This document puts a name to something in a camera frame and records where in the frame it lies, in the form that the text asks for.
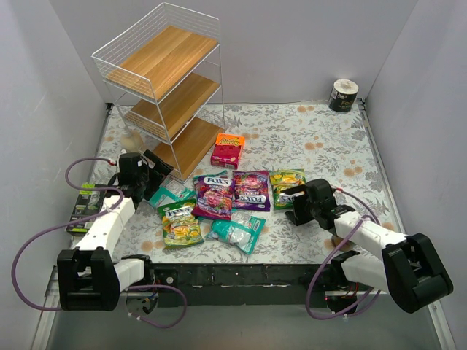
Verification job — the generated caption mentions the green yellow Fox's candy bag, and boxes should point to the green yellow Fox's candy bag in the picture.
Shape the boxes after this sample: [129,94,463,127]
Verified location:
[157,198,204,249]
[269,168,306,209]

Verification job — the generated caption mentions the teal mint candy bag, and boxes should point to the teal mint candy bag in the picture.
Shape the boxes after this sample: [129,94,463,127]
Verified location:
[206,211,266,254]
[148,176,196,209]

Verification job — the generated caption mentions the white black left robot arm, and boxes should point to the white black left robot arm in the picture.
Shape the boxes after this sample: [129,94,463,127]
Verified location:
[57,150,174,311]

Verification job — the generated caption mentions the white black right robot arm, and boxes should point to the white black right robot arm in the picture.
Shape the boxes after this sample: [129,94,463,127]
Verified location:
[283,179,454,314]

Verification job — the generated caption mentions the purple Fox's berries candy bag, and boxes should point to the purple Fox's berries candy bag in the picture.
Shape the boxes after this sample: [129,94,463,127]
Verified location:
[232,171,271,211]
[192,171,234,221]

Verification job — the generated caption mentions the red orange candy box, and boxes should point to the red orange candy box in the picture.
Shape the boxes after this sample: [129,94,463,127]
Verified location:
[210,133,245,170]

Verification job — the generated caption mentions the cream liquid bottle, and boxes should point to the cream liquid bottle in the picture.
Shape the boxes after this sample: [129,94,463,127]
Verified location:
[120,128,144,152]

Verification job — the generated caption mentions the black green product box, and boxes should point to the black green product box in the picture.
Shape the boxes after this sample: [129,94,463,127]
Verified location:
[66,183,106,236]

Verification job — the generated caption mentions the metal tin can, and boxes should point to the metal tin can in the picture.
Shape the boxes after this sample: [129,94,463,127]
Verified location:
[331,236,356,252]

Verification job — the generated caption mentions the floral patterned table mat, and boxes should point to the floral patterned table mat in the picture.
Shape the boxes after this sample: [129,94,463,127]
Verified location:
[69,103,406,265]

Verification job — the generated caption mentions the white wire wooden shelf rack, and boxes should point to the white wire wooden shelf rack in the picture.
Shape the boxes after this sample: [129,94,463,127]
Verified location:
[92,2,227,182]

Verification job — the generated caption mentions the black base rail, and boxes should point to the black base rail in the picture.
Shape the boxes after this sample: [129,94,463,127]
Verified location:
[120,260,369,307]

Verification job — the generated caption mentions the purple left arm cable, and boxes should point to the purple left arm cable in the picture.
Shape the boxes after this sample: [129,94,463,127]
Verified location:
[10,157,188,330]

